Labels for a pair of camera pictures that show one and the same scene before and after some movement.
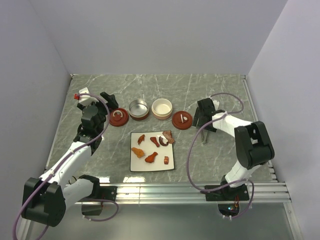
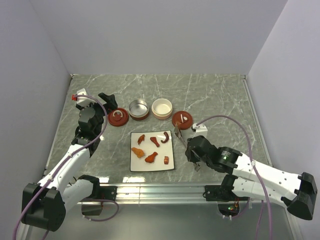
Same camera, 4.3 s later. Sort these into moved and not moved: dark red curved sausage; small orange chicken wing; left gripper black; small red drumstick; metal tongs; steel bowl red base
Moved: metal tongs; dark red curved sausage
Not moved: steel bowl red base; left gripper black; small red drumstick; small orange chicken wing
